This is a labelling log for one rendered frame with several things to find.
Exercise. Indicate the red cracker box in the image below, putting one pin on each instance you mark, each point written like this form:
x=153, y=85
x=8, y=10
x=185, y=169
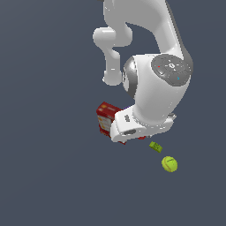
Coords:
x=104, y=116

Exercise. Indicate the yellow-green tennis ball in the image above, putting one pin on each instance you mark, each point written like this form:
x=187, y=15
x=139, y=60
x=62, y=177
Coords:
x=169, y=164

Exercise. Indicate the small green block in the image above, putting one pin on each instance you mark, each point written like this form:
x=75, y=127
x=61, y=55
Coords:
x=155, y=146

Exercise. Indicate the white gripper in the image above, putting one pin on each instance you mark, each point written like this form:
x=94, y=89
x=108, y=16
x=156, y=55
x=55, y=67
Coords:
x=129, y=126

